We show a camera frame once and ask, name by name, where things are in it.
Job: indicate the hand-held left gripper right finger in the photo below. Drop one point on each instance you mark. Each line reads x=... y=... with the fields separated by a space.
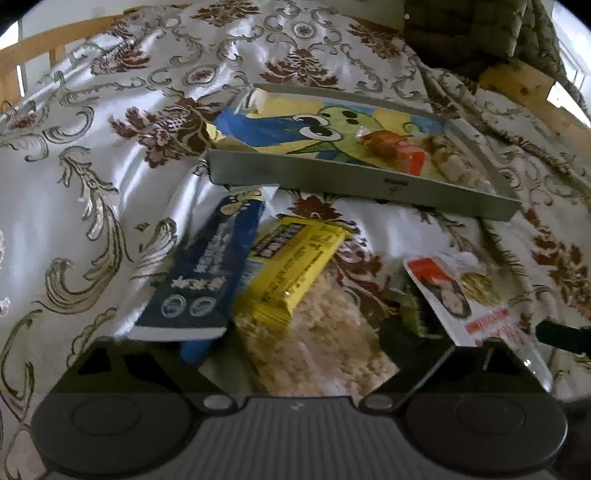
x=406 y=346

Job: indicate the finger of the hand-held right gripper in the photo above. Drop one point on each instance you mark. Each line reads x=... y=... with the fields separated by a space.
x=563 y=337

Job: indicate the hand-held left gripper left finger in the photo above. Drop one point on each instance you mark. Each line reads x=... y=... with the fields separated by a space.
x=196 y=353

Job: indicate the green snack packet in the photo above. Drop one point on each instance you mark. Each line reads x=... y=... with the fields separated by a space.
x=415 y=318

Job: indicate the white red snack packet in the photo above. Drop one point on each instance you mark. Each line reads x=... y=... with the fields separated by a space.
x=443 y=286

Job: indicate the dark blue snack packet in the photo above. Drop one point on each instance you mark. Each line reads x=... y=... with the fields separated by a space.
x=203 y=272

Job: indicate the clear rice crisp packet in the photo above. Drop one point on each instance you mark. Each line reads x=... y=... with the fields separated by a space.
x=455 y=159
x=314 y=341

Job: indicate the yellow snack packet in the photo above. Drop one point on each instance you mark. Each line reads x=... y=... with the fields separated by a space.
x=291 y=263

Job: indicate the grey metal tray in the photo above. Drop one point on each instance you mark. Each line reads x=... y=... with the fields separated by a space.
x=346 y=177

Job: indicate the orange red snack packet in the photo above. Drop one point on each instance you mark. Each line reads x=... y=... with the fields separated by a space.
x=408 y=159

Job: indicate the floral printed blanket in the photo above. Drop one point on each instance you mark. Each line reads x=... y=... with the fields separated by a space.
x=115 y=138

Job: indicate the green quilted jacket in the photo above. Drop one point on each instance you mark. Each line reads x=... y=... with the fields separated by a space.
x=461 y=27

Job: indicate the wooden bed frame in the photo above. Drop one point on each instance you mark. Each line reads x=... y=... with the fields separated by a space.
x=27 y=50

